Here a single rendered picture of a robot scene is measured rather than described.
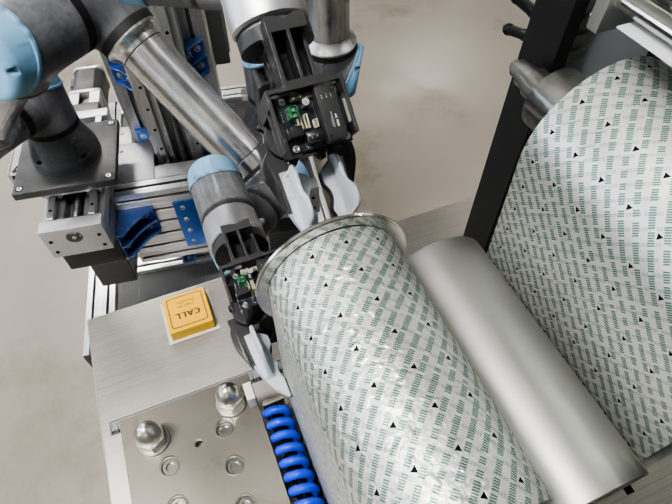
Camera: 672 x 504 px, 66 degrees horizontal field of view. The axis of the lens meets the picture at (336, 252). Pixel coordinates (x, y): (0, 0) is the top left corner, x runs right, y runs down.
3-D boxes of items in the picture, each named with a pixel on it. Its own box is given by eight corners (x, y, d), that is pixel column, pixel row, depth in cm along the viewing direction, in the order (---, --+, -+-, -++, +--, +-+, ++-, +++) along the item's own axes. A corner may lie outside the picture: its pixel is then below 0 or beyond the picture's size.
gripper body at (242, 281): (228, 308, 55) (202, 229, 62) (240, 345, 62) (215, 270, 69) (295, 286, 57) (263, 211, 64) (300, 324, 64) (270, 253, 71)
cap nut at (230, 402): (241, 384, 64) (236, 368, 61) (250, 410, 62) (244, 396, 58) (213, 395, 63) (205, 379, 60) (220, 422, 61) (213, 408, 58)
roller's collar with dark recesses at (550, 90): (565, 116, 53) (589, 60, 48) (604, 152, 50) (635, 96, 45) (513, 131, 52) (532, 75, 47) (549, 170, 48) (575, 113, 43)
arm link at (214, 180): (241, 185, 80) (232, 142, 74) (262, 235, 74) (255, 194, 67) (191, 199, 79) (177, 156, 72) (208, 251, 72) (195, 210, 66)
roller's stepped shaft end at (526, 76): (522, 74, 55) (532, 46, 52) (558, 107, 51) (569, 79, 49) (497, 81, 54) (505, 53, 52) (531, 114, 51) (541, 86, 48)
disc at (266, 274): (399, 285, 55) (408, 190, 43) (402, 289, 55) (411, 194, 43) (268, 335, 52) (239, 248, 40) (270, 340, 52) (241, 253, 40)
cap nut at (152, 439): (166, 420, 61) (156, 406, 58) (173, 449, 59) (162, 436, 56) (135, 432, 60) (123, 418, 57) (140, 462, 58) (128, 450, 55)
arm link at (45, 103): (89, 113, 115) (64, 58, 104) (41, 148, 108) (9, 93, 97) (51, 97, 118) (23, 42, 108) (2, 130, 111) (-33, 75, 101)
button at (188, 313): (206, 293, 88) (203, 285, 86) (216, 327, 84) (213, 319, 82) (164, 307, 86) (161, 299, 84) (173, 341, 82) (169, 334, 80)
